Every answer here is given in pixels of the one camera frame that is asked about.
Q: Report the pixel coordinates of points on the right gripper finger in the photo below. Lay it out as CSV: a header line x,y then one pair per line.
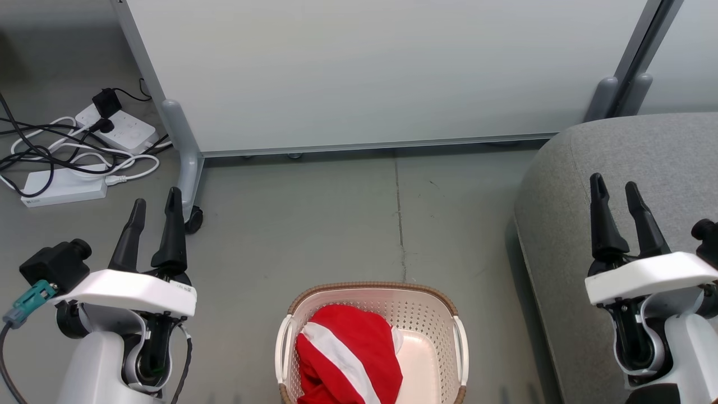
x,y
604,230
645,227

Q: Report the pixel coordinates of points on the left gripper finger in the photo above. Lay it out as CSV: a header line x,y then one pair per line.
x,y
128,244
172,235

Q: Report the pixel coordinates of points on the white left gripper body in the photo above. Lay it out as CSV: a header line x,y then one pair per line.
x,y
129,289

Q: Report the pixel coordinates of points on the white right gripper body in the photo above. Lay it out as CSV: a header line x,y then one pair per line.
x,y
645,278

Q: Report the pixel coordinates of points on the red garment wide white stripe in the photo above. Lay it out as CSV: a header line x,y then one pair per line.
x,y
359,336

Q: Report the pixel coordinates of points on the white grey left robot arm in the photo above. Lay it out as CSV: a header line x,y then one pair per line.
x,y
95,365

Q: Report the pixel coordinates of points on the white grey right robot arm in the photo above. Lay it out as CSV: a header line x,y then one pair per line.
x,y
690,348

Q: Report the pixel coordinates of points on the grey fabric sofa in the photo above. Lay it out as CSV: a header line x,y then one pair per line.
x,y
561,196

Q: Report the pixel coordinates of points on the grey partition foot with caster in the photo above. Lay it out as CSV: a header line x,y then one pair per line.
x,y
188,163

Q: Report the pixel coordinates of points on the flat white power strip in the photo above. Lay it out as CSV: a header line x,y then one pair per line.
x,y
61,188

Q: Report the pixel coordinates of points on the white multi-socket power strip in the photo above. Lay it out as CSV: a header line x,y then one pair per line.
x,y
132,132

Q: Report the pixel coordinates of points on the black mains plug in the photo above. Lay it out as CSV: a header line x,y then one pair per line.
x,y
104,125

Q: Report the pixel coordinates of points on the black power adapter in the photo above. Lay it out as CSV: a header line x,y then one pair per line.
x,y
106,102

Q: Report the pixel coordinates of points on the narrow white partition panel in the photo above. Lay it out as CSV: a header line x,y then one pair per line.
x,y
684,50

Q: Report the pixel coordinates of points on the white perforated laundry basket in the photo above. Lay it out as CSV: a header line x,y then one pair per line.
x,y
432,336

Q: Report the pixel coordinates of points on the large white partition panel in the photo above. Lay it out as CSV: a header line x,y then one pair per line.
x,y
381,67

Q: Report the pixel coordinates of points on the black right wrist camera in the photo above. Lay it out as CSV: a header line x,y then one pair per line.
x,y
708,238

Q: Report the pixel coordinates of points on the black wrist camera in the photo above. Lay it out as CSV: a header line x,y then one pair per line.
x,y
53,265
708,238

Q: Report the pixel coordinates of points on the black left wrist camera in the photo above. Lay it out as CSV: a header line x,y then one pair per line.
x,y
53,265

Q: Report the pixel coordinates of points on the teal left camera connector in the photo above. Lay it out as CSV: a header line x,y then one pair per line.
x,y
28,303

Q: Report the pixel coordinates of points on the grey partition foot post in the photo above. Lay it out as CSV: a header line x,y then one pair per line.
x,y
601,98
636,92

